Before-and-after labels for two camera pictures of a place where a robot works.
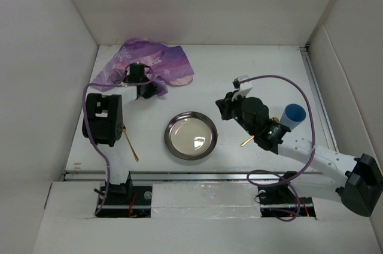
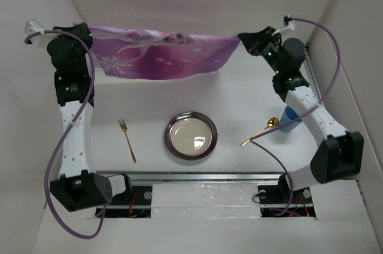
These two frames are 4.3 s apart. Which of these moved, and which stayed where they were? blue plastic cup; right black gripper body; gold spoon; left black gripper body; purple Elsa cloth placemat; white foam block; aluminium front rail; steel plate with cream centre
Moved: left black gripper body; purple Elsa cloth placemat; right black gripper body
Stayed: steel plate with cream centre; aluminium front rail; gold spoon; blue plastic cup; white foam block
